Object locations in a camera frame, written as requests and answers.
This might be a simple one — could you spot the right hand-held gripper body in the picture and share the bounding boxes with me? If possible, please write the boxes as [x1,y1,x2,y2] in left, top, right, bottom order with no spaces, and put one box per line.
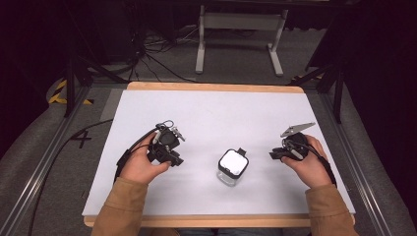
[279,121,318,162]

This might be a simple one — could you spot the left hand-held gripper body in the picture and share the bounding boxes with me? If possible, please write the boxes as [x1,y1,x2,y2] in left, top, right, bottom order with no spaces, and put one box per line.
[146,119,187,164]

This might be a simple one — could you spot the person's right hand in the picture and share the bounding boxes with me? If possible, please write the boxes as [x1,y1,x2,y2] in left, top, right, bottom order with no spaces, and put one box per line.
[281,134,332,190]

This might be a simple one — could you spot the person's left hand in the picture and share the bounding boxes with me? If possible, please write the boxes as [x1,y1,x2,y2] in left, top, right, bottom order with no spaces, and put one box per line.
[119,132,172,185]

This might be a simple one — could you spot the clear jar with black-rimmed lid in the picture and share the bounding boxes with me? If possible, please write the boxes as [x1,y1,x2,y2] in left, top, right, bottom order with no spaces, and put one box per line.
[215,147,250,188]

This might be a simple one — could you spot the white table mat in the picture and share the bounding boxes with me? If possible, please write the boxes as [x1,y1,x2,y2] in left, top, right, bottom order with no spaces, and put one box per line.
[82,89,357,217]

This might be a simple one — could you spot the black tripod stand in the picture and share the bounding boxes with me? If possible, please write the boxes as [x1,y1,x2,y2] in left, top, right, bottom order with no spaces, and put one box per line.
[288,13,348,125]
[62,0,130,119]

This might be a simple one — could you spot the yellow and black floor tape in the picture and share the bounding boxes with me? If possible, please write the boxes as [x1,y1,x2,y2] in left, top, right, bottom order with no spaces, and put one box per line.
[47,79,95,106]

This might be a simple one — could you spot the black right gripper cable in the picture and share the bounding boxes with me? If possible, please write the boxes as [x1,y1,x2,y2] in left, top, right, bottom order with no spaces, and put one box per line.
[285,140,338,189]

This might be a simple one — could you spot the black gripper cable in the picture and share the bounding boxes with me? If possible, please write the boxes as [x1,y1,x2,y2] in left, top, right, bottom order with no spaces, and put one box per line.
[27,119,159,236]
[285,140,338,189]

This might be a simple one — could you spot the aluminium rail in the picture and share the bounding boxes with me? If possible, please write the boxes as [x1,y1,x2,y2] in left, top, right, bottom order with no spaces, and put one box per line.
[319,92,397,236]
[0,86,92,236]

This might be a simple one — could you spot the black floor cables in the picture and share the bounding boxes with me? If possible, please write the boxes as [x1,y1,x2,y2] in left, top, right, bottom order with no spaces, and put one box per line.
[107,19,205,85]

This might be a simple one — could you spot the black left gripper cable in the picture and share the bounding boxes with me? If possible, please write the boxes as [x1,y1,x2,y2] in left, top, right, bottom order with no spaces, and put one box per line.
[27,119,159,236]

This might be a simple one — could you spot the white metal stand frame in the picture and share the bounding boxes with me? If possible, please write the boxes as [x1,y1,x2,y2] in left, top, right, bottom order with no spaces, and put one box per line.
[195,4,290,78]

